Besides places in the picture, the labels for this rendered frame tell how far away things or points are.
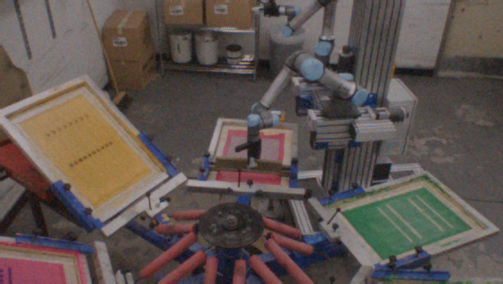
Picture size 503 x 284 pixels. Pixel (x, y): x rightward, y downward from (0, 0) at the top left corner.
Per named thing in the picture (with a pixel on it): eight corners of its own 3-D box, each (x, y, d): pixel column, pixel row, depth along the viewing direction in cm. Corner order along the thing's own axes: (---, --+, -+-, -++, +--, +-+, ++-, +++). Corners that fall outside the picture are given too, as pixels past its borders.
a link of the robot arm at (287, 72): (292, 41, 289) (245, 109, 301) (301, 48, 281) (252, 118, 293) (305, 50, 297) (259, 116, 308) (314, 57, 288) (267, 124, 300)
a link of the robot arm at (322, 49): (312, 64, 357) (313, 46, 349) (315, 57, 368) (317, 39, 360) (328, 66, 354) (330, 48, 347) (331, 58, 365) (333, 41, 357)
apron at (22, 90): (34, 125, 435) (2, 5, 377) (42, 125, 435) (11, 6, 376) (3, 160, 391) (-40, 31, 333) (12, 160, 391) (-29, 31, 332)
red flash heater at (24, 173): (-14, 166, 307) (-19, 150, 301) (51, 134, 338) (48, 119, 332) (48, 205, 278) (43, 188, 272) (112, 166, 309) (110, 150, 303)
